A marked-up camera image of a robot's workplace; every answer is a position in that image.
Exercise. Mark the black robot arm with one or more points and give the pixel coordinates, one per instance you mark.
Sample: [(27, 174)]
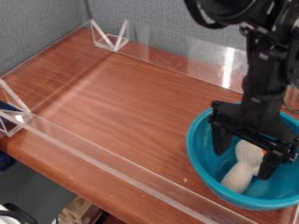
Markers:
[(269, 22)]

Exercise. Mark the wooden block under table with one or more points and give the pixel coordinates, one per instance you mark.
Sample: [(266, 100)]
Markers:
[(79, 212)]

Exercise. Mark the clear acrylic barrier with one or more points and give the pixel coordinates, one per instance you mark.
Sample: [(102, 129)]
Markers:
[(214, 63), (138, 195)]

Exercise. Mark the black white object bottom left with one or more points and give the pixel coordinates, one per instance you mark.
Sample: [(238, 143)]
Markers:
[(14, 215)]

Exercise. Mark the clear acrylic front barrier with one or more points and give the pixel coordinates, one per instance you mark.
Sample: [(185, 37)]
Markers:
[(138, 195)]

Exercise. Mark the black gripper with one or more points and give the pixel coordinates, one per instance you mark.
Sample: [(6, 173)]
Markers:
[(261, 125)]

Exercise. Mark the clear acrylic left bracket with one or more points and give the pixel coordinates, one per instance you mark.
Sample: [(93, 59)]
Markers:
[(15, 114)]

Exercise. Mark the clear acrylic back barrier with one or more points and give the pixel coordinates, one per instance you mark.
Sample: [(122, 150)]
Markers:
[(214, 63)]

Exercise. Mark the white brown toy mushroom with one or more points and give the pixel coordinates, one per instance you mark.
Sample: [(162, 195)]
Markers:
[(246, 168)]

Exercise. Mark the blue plastic bowl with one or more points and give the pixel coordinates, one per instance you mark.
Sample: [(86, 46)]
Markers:
[(265, 194)]

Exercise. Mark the clear acrylic corner bracket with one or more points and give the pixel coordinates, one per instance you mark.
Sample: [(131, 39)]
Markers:
[(111, 42)]

